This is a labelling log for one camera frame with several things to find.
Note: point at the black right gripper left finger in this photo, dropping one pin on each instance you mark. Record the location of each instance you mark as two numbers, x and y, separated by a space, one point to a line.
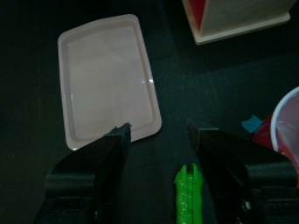
86 172

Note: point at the white rectangular plastic tray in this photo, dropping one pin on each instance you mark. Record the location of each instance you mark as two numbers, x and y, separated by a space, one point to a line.
106 81

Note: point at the blue tape piece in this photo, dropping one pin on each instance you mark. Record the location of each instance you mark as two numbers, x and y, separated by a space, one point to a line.
252 123

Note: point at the green toy corn husk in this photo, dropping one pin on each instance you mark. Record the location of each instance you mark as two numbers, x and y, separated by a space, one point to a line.
188 195

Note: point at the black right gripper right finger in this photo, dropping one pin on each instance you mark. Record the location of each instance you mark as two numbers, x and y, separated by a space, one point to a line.
240 172

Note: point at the red and white box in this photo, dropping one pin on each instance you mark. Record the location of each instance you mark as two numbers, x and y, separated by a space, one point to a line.
233 19

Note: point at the red cup with white rim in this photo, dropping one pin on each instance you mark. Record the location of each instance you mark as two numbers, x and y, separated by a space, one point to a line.
285 125

